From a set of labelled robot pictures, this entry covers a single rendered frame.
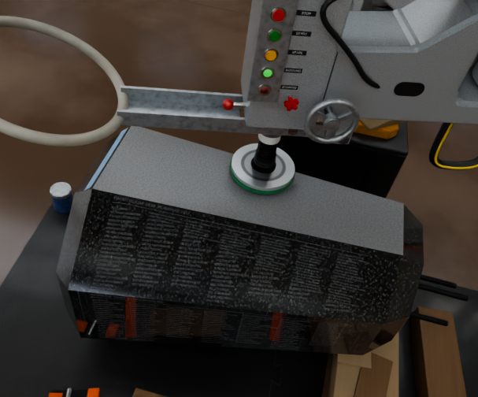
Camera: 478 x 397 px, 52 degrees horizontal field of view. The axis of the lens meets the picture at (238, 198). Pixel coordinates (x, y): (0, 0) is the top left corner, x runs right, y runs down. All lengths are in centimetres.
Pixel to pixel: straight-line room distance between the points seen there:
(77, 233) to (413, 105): 109
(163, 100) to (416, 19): 74
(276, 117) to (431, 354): 134
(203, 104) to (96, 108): 179
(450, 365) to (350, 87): 137
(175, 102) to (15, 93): 204
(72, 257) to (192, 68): 221
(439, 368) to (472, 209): 117
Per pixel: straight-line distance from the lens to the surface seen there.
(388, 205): 174
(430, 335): 237
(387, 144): 211
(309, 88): 133
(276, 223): 156
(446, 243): 291
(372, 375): 203
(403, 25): 144
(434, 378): 229
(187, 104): 153
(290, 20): 120
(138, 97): 153
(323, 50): 128
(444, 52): 140
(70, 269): 169
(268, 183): 159
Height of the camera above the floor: 201
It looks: 48 degrees down
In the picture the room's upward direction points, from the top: 10 degrees clockwise
